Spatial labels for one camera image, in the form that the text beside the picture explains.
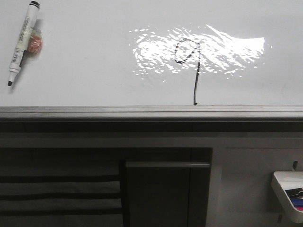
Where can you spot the white whiteboard marker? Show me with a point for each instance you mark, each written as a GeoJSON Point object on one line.
{"type": "Point", "coordinates": [23, 42]}

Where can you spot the white plastic storage tray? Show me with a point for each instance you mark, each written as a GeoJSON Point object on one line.
{"type": "Point", "coordinates": [288, 180]}

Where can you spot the grey aluminium whiteboard frame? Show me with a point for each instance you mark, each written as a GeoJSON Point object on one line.
{"type": "Point", "coordinates": [188, 113]}

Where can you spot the dark cabinet door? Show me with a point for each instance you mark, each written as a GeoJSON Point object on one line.
{"type": "Point", "coordinates": [164, 194]}

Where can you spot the black binder clip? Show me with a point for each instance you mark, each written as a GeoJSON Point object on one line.
{"type": "Point", "coordinates": [294, 193]}

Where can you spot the white whiteboard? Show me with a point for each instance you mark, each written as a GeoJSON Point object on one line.
{"type": "Point", "coordinates": [156, 52]}

